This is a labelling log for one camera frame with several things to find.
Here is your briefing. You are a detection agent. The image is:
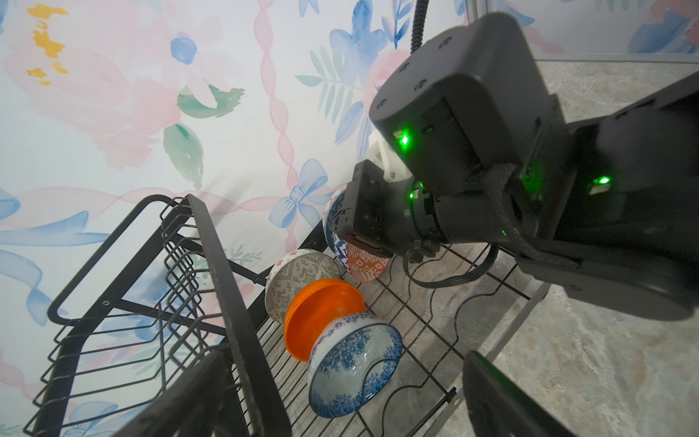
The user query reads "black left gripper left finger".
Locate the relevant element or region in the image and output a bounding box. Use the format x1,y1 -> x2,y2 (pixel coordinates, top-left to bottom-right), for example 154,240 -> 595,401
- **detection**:
116,351 -> 229,437

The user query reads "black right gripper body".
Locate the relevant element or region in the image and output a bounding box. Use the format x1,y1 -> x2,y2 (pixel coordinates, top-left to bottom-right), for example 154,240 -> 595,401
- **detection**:
334,159 -> 493,260

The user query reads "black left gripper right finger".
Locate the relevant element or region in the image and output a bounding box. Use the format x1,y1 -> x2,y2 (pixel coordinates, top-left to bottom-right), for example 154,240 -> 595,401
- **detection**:
462,351 -> 574,437

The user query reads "red patterned ceramic bowl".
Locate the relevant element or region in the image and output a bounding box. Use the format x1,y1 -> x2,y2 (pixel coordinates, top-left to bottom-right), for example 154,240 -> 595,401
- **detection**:
347,243 -> 390,283

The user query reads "black wire dish rack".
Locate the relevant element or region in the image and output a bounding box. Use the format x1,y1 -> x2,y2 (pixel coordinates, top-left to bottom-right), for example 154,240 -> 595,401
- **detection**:
24,195 -> 549,436

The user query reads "green patterned ceramic bowl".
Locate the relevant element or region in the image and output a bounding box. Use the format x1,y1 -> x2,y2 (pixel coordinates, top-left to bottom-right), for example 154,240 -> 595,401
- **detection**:
265,249 -> 340,325

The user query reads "orange plastic bowl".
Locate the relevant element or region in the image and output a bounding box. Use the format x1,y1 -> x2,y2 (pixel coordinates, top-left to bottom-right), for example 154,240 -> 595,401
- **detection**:
284,279 -> 365,362

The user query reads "blue floral ceramic bowl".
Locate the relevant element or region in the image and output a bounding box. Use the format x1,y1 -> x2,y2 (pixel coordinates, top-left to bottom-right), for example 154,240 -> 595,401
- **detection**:
308,312 -> 403,419

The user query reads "blue geometric patterned bowl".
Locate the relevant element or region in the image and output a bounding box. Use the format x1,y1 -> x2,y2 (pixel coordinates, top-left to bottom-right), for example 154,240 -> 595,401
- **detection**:
322,185 -> 350,271

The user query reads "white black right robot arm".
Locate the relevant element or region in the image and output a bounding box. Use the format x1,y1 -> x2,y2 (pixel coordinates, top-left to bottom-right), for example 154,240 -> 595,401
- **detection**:
329,13 -> 698,320

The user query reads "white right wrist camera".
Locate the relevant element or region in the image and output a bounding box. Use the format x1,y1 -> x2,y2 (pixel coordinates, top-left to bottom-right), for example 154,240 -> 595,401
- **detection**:
367,130 -> 412,183

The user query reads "black corrugated cable conduit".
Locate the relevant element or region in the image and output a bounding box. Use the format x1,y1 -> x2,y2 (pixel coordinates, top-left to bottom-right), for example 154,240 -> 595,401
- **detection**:
408,0 -> 431,55

